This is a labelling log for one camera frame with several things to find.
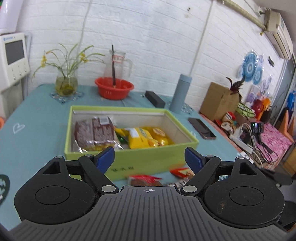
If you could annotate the clear glass pitcher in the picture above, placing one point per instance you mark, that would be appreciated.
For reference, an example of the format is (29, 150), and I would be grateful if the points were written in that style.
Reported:
(117, 65)

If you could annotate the blue paper wall decoration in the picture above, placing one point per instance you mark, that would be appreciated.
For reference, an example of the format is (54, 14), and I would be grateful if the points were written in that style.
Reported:
(251, 68)

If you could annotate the glass vase with plant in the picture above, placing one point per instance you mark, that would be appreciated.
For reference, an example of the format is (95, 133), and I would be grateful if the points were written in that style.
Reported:
(67, 62)

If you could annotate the orange yellow snack bag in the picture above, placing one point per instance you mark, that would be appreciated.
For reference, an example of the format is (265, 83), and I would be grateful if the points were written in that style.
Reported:
(159, 135)

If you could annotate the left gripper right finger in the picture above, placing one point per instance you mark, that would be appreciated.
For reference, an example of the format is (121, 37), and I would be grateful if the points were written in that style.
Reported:
(206, 170)

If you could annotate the white power strip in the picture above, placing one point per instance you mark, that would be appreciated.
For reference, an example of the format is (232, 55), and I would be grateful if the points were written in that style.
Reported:
(246, 150)

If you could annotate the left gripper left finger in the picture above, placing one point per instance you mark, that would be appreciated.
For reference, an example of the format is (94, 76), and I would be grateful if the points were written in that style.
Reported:
(87, 174)

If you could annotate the black rectangular case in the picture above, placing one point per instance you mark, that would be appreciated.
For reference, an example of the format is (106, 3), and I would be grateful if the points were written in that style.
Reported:
(154, 99)

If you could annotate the grey thermos bottle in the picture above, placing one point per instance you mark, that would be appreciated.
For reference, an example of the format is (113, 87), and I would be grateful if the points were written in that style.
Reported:
(180, 93)

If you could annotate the brown cake snack pack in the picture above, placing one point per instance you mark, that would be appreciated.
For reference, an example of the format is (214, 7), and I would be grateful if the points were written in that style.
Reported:
(95, 134)

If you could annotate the white machine with screen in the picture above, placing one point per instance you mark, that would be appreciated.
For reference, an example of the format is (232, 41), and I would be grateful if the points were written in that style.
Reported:
(14, 60)

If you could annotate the white air conditioner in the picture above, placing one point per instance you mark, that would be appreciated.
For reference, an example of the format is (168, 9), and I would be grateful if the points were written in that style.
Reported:
(278, 34)

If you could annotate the pink patterned cloth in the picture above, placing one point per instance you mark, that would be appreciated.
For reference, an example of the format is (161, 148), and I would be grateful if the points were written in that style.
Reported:
(276, 141)

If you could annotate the red plastic bowl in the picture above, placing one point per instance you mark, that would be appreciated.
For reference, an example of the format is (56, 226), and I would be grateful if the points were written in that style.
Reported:
(108, 90)

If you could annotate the smartphone in red case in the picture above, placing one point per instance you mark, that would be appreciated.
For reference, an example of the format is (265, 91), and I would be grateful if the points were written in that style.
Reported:
(202, 129)

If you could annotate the red brown snack pack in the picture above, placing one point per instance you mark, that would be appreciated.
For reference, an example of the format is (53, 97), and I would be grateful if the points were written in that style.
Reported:
(144, 180)

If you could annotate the fried chicken snack bag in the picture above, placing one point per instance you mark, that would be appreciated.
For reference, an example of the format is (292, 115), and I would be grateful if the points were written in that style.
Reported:
(182, 173)

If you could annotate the green cardboard box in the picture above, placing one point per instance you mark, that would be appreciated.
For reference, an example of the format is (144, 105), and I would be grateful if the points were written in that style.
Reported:
(128, 161)

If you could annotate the brown cardboard box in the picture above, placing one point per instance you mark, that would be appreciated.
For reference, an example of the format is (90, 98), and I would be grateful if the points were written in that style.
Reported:
(218, 101)

